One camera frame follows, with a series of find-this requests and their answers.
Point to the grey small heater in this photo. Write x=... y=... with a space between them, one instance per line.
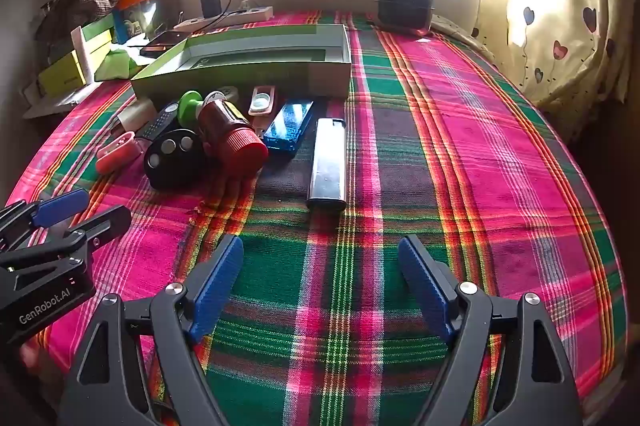
x=409 y=16

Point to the blue usb tester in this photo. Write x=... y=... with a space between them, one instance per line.
x=286 y=131

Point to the yellow green boxes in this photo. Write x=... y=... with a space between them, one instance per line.
x=75 y=69

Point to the green cardboard box tray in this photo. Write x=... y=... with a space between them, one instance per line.
x=302 y=60

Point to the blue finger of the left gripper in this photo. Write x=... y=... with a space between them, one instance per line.
x=105 y=227
x=51 y=212

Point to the white usb charger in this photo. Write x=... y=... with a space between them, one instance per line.
x=136 y=115

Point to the black smartphone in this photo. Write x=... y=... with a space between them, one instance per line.
x=162 y=43

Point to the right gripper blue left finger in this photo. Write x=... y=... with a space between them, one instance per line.
x=209 y=285

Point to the pink clip with teal pad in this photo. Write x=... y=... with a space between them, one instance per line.
x=262 y=106

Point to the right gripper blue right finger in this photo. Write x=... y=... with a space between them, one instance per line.
x=434 y=287

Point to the black round key fob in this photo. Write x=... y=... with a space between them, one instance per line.
x=174 y=160

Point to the white power strip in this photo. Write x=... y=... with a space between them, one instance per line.
x=236 y=18

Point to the black plugged charger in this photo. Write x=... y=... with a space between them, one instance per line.
x=211 y=8

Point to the heart pattern curtain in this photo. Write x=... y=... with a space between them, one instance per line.
x=551 y=49

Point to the plaid pink green blanket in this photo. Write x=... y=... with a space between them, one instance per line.
x=321 y=328

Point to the pink red small clip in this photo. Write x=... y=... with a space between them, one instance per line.
x=117 y=154

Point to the silver lighter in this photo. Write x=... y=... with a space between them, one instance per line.
x=327 y=182

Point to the white round cap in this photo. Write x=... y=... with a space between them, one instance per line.
x=231 y=93

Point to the red cap brown bottle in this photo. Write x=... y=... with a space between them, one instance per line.
x=229 y=137

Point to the black remote stick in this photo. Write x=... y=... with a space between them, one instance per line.
x=166 y=120

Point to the brown cloth bundle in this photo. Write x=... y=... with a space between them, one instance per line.
x=59 y=17

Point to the green white spool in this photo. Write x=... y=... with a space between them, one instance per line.
x=189 y=104

